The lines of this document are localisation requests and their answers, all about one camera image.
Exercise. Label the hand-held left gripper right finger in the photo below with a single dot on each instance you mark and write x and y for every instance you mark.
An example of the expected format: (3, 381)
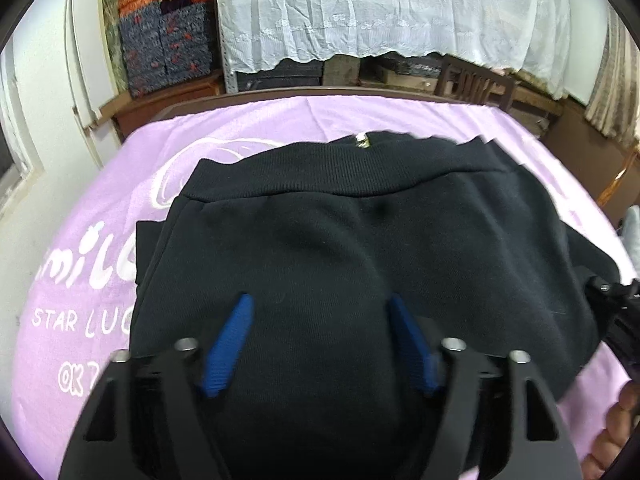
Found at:
(410, 345)

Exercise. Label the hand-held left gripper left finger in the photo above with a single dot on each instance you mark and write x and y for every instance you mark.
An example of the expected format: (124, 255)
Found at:
(227, 345)

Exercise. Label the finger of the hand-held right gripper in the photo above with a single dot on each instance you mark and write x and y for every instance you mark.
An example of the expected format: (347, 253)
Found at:
(607, 292)

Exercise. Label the black garment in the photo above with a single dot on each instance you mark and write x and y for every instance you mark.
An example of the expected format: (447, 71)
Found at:
(350, 240)

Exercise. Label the person's right hand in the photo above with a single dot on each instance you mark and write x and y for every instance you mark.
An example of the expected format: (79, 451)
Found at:
(615, 435)

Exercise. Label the light grey cloth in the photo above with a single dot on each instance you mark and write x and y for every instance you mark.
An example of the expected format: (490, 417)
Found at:
(631, 225)

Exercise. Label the purple printed blanket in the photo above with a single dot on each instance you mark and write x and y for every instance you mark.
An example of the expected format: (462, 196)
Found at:
(100, 200)

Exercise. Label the beige curtain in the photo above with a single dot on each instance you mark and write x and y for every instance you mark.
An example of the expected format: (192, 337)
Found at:
(612, 90)

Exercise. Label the dark wooden chair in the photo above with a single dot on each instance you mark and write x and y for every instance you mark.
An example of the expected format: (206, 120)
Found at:
(475, 85)

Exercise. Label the brown wooden cabinet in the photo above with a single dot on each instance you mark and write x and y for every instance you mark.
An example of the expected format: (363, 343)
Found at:
(150, 110)

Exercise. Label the stack of black mats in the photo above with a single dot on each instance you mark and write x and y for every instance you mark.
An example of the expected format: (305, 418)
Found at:
(287, 74)

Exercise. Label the stack of blue patterned boxes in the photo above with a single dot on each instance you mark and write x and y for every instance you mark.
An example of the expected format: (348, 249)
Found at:
(165, 45)

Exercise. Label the white boards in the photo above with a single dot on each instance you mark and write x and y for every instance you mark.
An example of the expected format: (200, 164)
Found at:
(92, 60)

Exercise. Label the white lace cloth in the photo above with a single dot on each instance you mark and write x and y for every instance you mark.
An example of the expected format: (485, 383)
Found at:
(375, 10)

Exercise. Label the grey metal shelf rail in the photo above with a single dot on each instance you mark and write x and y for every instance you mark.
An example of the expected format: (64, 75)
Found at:
(228, 75)

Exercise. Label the window frame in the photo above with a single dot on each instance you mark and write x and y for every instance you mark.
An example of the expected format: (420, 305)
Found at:
(12, 160)

